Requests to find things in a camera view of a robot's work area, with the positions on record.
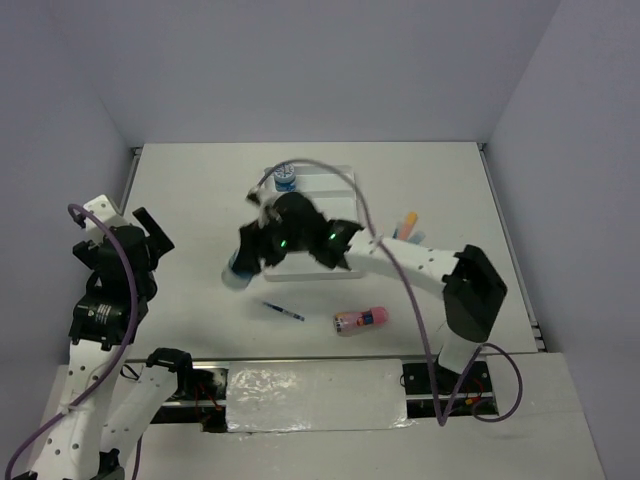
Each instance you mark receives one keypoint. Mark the blue paint jar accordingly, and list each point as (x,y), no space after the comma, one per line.
(233,277)
(284,177)

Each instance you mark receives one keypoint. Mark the pink capsule pencil case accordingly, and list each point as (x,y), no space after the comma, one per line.
(353,323)

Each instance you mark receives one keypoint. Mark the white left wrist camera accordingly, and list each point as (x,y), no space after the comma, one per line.
(106,212)

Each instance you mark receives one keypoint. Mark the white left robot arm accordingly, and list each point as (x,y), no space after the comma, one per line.
(88,437)

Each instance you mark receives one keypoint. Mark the silver foil plate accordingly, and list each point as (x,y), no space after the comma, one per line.
(310,396)

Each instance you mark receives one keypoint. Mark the orange pink highlighter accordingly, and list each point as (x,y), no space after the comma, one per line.
(406,227)

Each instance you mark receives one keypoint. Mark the blue highlighter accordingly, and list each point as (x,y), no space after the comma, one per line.
(416,238)

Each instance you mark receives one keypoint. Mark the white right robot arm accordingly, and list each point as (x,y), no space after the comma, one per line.
(468,284)

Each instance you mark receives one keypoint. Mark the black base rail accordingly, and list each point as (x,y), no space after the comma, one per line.
(203,403)

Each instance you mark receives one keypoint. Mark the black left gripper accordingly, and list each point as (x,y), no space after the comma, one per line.
(159,242)

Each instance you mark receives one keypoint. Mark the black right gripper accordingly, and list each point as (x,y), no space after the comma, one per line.
(255,242)

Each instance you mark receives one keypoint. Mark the blue pen refill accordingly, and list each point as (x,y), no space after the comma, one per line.
(283,311)

